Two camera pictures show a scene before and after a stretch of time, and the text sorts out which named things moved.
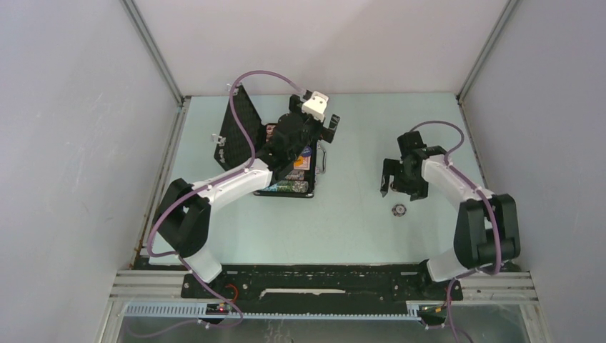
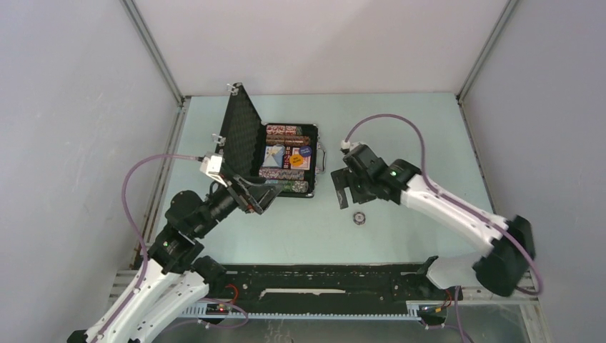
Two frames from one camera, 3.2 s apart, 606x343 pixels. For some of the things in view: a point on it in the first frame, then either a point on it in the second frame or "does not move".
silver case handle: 321,166 does not move
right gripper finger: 391,166 to 342,179
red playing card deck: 306,165 does not move
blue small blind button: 306,151 does not move
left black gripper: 295,106 to 240,188
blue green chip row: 288,186 does not move
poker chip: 399,210 to 359,218
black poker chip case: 292,158 does not move
